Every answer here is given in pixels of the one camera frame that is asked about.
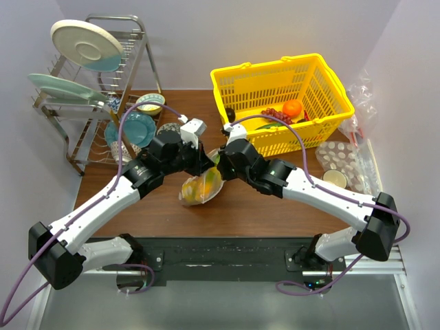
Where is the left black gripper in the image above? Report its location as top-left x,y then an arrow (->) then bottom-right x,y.
162,137 -> 215,177

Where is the mango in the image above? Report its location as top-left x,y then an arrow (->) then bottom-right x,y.
201,168 -> 223,197

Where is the clear zip top bag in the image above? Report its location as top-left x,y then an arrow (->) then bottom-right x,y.
179,148 -> 224,206

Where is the yellow banana bunch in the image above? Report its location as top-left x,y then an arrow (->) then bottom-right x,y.
181,180 -> 210,205

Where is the yellow plastic shopping basket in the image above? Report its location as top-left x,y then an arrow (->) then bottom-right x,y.
210,53 -> 355,157

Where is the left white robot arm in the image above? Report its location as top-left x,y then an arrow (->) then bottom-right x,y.
28,131 -> 214,289

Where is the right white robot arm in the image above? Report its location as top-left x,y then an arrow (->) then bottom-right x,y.
217,139 -> 400,270

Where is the polka dot plastic bag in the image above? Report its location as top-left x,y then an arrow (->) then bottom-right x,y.
315,141 -> 382,195

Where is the crumpled clear plastic bag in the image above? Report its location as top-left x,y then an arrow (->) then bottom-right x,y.
338,69 -> 379,148

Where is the black floral patterned bowl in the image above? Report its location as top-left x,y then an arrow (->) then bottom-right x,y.
157,122 -> 181,135

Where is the dark avocado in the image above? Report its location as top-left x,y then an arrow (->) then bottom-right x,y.
225,108 -> 236,122

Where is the red grape bunch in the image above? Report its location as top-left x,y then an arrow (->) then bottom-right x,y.
261,107 -> 293,124

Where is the teal scalloped plate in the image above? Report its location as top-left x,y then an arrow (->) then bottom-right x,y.
104,111 -> 156,148

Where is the blue patterned cup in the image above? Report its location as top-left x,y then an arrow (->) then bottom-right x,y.
110,141 -> 133,164

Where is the teal rimmed yellow bowl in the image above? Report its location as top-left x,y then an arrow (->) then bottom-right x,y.
135,93 -> 166,116

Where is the orange fruit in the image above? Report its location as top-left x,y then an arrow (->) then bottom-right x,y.
283,100 -> 303,118

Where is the small blue white bowl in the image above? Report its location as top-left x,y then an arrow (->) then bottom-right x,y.
107,96 -> 121,112

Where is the white paper cup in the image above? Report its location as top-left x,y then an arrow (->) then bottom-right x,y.
322,169 -> 348,189

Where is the steel dish rack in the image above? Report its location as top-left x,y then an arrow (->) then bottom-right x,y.
28,14 -> 162,175

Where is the pale green plate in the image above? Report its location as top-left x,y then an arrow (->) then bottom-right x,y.
27,74 -> 108,102

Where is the white and teal plate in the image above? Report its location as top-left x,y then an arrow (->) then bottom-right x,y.
50,19 -> 124,72

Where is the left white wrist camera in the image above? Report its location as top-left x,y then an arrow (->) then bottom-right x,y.
180,118 -> 206,150

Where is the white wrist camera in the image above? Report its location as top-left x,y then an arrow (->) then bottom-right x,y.
223,123 -> 248,145
180,118 -> 206,150

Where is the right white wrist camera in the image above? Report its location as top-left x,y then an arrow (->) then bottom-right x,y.
223,123 -> 248,145

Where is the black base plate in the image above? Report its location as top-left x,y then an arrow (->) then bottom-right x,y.
101,236 -> 347,288

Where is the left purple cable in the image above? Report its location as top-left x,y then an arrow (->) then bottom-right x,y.
0,101 -> 185,326

